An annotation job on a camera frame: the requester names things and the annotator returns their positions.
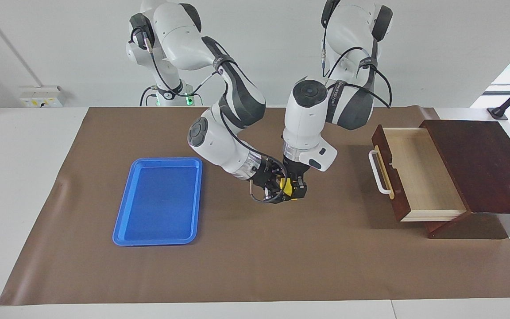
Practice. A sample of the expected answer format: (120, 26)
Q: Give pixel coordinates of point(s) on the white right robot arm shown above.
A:
(179, 31)

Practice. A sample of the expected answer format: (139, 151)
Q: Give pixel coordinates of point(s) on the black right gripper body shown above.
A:
(266, 177)

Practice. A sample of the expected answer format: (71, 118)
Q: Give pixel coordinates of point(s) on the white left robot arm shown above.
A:
(308, 119)

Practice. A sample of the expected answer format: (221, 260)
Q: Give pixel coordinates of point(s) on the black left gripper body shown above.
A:
(297, 168)

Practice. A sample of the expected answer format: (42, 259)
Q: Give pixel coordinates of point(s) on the brown table mat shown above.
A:
(259, 257)

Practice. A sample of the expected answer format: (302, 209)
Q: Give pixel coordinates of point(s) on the white wall socket box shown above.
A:
(42, 97)

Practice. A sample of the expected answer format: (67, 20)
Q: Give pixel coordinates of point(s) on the right gripper black linkage finger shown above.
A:
(282, 170)
(278, 197)

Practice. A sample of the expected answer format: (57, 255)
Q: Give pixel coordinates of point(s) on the yellow cube block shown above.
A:
(287, 188)

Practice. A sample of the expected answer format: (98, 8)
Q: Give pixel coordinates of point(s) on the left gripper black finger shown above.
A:
(289, 176)
(300, 188)

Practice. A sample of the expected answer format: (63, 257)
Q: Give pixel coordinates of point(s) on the blue plastic tray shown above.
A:
(157, 204)

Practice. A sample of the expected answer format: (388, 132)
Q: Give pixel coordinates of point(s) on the dark wooden drawer cabinet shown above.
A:
(481, 168)

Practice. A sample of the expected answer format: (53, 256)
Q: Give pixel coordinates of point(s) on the wooden drawer light interior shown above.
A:
(419, 173)

